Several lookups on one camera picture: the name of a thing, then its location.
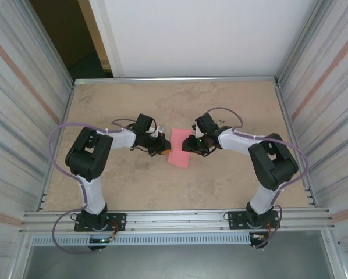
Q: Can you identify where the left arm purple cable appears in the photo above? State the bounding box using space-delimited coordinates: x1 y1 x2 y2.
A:
47 117 140 254

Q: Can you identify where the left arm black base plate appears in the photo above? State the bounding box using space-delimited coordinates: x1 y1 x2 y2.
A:
74 213 127 233

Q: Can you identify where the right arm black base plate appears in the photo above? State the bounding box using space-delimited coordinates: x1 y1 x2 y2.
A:
228 210 279 231

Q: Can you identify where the black controller box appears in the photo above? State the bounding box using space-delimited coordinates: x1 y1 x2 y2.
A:
249 232 268 250
88 237 112 251

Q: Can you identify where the long aluminium frame rail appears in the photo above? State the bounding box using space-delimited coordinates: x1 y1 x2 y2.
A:
73 76 280 86

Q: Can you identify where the grey sheet metal shelf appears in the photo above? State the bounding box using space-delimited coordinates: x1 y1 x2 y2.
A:
22 232 338 279

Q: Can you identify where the aluminium side frame rail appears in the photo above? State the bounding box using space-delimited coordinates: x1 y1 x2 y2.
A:
274 80 317 208
39 83 76 212

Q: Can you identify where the slotted grey cable duct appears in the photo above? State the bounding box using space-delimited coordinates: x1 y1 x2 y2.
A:
30 232 252 246

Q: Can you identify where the white door frame post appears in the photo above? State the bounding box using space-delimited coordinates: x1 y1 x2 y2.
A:
88 0 125 78

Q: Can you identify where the wide aluminium mounting rail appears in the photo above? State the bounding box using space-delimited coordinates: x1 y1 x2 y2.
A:
18 206 336 235

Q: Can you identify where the pink cloth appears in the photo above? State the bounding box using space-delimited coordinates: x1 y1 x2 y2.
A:
167 128 194 169

